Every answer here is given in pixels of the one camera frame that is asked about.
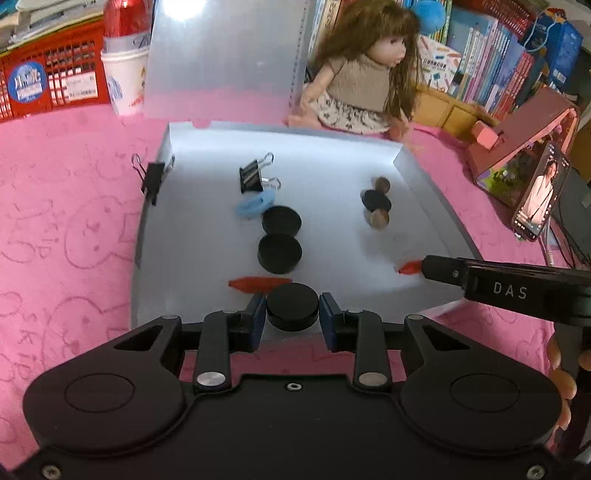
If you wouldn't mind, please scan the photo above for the blue hair clip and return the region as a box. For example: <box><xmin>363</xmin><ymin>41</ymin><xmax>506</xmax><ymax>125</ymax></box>
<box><xmin>235</xmin><ymin>191</ymin><xmax>277</xmax><ymax>219</ymax></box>

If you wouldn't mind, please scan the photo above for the blue paper bag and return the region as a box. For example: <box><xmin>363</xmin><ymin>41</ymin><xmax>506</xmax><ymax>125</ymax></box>
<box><xmin>522</xmin><ymin>7</ymin><xmax>585</xmax><ymax>89</ymax></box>

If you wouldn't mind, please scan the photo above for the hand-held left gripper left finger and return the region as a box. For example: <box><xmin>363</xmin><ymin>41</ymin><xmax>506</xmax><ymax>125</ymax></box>
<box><xmin>113</xmin><ymin>294</ymin><xmax>267</xmax><ymax>393</ymax></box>

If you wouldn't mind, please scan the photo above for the brown-haired doll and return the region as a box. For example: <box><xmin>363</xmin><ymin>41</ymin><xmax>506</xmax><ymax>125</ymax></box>
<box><xmin>288</xmin><ymin>0</ymin><xmax>424</xmax><ymax>155</ymax></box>

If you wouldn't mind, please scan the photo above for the black binder clip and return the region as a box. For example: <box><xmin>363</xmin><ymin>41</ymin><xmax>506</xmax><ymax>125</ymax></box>
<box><xmin>239</xmin><ymin>152</ymin><xmax>281</xmax><ymax>195</ymax></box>
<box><xmin>131</xmin><ymin>154</ymin><xmax>175</xmax><ymax>206</ymax></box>

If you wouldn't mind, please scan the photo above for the blue pompom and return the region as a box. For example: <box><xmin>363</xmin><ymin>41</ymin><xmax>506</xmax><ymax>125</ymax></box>
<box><xmin>412</xmin><ymin>0</ymin><xmax>448</xmax><ymax>34</ymax></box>

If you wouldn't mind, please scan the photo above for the row of colourful books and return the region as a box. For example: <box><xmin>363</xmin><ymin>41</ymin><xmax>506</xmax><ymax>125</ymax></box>
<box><xmin>309</xmin><ymin>0</ymin><xmax>541</xmax><ymax>121</ymax></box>

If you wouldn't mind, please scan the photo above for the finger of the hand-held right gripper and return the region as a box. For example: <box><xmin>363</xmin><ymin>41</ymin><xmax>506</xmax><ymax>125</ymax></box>
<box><xmin>422</xmin><ymin>256</ymin><xmax>469</xmax><ymax>289</ymax></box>

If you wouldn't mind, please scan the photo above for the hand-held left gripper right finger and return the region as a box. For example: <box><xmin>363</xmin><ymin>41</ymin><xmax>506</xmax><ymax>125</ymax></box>
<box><xmin>320</xmin><ymin>293</ymin><xmax>467</xmax><ymax>388</ymax></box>

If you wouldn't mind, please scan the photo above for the person's right hand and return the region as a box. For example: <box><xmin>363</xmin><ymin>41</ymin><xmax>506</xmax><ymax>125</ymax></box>
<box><xmin>547</xmin><ymin>332</ymin><xmax>578</xmax><ymax>430</ymax></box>

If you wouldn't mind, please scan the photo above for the smartphone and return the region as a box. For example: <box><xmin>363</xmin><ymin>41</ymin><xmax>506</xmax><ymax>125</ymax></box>
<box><xmin>512</xmin><ymin>141</ymin><xmax>570</xmax><ymax>243</ymax></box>

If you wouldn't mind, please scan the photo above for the pink cardboard phone stand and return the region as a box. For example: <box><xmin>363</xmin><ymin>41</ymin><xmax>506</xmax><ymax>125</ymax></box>
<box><xmin>466</xmin><ymin>85</ymin><xmax>580</xmax><ymax>206</ymax></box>

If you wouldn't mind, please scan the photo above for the stack of books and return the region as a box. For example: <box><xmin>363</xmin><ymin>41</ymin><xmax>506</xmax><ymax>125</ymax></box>
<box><xmin>0</xmin><ymin>0</ymin><xmax>108</xmax><ymax>52</ymax></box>

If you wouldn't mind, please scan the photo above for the red plastic basket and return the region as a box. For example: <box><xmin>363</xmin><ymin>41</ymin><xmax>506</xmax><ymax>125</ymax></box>
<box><xmin>0</xmin><ymin>21</ymin><xmax>112</xmax><ymax>123</ymax></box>

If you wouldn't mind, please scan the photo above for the white paper cup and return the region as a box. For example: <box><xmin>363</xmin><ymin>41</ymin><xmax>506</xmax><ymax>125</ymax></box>
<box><xmin>100</xmin><ymin>34</ymin><xmax>151</xmax><ymax>117</ymax></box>

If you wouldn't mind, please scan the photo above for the black round puck white mark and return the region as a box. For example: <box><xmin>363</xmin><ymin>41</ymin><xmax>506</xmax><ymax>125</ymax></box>
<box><xmin>361</xmin><ymin>189</ymin><xmax>392</xmax><ymax>214</ymax></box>

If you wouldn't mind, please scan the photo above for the grey cardboard box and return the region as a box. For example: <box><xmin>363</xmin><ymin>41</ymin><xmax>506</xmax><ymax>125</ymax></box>
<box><xmin>130</xmin><ymin>121</ymin><xmax>483</xmax><ymax>340</ymax></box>

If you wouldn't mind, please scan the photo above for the pink bunny print blanket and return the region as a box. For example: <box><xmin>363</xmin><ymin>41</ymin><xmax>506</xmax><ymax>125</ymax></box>
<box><xmin>0</xmin><ymin>88</ymin><xmax>591</xmax><ymax>462</ymax></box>

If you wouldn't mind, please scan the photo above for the white charging cable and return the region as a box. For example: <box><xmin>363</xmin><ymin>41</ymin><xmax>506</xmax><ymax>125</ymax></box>
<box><xmin>540</xmin><ymin>231</ymin><xmax>558</xmax><ymax>267</ymax></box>

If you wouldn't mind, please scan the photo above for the wooden drawer shelf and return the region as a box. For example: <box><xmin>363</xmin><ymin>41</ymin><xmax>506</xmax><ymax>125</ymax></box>
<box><xmin>413</xmin><ymin>83</ymin><xmax>499</xmax><ymax>142</ymax></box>

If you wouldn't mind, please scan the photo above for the white printed carton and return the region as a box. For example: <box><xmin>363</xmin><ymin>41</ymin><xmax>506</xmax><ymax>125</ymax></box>
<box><xmin>418</xmin><ymin>34</ymin><xmax>462</xmax><ymax>91</ymax></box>

